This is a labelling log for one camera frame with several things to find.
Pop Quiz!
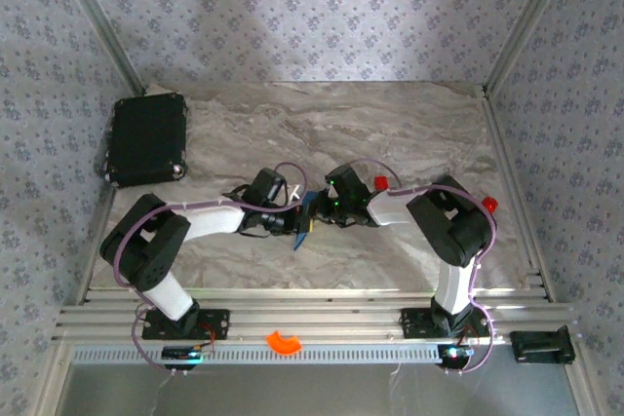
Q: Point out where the blue cloth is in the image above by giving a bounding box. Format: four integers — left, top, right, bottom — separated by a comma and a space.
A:
292, 190, 318, 252

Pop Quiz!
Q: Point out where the grey metal sheet panel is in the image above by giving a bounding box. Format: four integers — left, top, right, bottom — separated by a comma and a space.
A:
60, 362, 584, 416

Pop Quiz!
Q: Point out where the orange curved plastic piece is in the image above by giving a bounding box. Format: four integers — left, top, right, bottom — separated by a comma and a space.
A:
265, 330, 303, 356

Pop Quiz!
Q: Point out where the black rectangular case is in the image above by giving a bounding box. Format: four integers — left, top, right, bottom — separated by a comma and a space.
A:
104, 92, 189, 189

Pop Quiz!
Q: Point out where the circuit board with green light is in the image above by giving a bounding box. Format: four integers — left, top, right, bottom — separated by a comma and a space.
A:
162, 345, 215, 363
437, 343, 475, 361

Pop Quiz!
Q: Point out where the black clamp block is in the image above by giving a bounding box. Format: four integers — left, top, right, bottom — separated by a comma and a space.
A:
509, 323, 576, 365

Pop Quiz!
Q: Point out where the aluminium rail frame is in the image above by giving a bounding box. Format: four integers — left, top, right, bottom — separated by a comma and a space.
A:
52, 286, 579, 345

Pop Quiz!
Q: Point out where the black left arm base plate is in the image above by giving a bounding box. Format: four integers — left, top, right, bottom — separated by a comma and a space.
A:
140, 307, 231, 342

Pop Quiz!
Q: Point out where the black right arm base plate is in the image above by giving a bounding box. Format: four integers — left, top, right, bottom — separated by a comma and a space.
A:
400, 307, 491, 339

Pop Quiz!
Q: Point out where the grey slotted cable duct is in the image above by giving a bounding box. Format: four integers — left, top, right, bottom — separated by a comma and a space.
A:
70, 343, 440, 366

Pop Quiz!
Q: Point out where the aluminium side rail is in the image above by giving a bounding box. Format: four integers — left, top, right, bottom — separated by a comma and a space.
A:
72, 186, 121, 308
480, 87, 557, 303

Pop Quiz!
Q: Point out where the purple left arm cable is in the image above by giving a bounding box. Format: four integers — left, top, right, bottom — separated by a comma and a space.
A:
112, 161, 309, 374

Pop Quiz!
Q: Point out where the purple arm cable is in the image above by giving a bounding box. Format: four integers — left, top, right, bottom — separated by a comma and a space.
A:
348, 158, 498, 374
112, 161, 309, 374

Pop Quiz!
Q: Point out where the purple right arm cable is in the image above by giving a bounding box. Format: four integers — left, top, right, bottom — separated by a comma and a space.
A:
348, 158, 498, 374

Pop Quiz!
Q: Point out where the aluminium corner post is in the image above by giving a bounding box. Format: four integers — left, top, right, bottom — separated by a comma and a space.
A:
485, 0, 579, 95
46, 0, 147, 95

